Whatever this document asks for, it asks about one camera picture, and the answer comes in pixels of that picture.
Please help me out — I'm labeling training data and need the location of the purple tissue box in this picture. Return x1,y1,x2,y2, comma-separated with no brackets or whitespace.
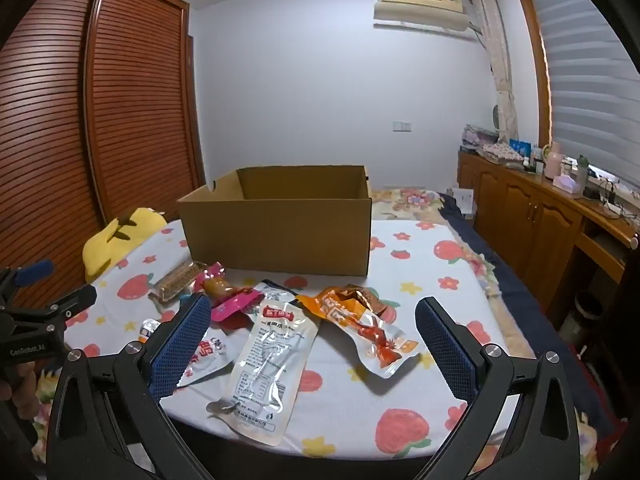
552,175,584,197

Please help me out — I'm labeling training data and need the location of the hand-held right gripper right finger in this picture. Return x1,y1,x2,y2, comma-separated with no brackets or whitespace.
415,296,583,480

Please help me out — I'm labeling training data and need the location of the orange brown snack packet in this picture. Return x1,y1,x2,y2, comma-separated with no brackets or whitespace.
295,284,401,322

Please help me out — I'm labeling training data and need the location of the strawberry printed blanket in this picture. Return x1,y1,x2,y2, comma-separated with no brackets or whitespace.
35,217,531,461

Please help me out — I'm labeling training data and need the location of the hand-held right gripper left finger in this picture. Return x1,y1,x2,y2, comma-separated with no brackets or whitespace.
45,292,213,480

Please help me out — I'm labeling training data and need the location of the grey window blind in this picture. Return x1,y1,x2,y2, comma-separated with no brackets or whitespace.
527,0,640,181

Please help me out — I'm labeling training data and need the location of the clear grain bar packet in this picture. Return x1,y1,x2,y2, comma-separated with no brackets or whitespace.
149,260,207,306

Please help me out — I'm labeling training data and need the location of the brown cardboard box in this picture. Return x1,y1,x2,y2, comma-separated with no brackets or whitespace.
176,165,373,278

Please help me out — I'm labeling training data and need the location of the purple bag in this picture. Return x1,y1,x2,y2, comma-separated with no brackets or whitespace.
462,125,499,149

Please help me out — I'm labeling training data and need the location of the yellow plush toy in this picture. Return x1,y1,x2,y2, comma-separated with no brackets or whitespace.
82,207,168,283

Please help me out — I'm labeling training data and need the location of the dark blue bed sheet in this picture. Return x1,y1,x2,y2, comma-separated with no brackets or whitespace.
440,192,618,441

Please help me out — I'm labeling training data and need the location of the wooden cabinet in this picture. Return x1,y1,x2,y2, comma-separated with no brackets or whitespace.
457,152,640,331

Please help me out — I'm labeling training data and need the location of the pink kettle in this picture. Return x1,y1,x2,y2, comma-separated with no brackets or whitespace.
544,141,568,181

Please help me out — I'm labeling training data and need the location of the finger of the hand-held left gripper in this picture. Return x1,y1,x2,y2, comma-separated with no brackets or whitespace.
0,259,55,301
30,285,98,328

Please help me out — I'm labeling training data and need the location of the brown slatted wardrobe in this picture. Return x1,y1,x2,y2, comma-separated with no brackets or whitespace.
0,0,207,306

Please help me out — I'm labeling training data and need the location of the large clear white snack packet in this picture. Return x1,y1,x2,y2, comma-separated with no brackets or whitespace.
207,280,321,447

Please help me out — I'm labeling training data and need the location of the pink snack packet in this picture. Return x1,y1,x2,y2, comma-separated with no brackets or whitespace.
192,261,266,323

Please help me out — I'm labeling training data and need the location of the dark trash bin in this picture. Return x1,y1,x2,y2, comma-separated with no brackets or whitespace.
572,290,607,332

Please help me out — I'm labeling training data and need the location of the person's left hand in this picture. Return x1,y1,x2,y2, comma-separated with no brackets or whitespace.
0,362,41,422

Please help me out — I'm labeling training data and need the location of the wooden window frame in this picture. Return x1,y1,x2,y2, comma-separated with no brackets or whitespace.
515,0,553,151

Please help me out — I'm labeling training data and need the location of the beige air conditioner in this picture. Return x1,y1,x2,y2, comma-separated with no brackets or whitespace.
374,0,478,36

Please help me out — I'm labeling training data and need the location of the floral quilt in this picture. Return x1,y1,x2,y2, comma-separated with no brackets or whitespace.
370,187,538,361

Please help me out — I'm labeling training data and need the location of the floral curtain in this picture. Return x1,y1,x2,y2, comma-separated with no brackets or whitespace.
470,0,518,143

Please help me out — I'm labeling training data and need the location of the white red-print snack packet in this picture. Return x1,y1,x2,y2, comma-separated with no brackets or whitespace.
175,330,251,403

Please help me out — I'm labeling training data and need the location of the white paper box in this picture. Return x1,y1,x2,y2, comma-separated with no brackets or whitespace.
450,187,476,217

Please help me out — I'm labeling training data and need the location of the floral fabric bag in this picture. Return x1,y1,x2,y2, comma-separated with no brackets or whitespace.
477,142,524,167

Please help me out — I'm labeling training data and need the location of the orange white snack packet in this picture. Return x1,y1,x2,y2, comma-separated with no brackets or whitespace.
320,305,419,380

